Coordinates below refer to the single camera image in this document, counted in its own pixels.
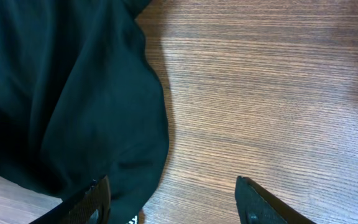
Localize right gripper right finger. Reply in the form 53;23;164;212
234;176;315;224

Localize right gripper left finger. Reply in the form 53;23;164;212
30;175;111;224

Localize black t-shirt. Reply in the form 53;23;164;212
0;0;169;223

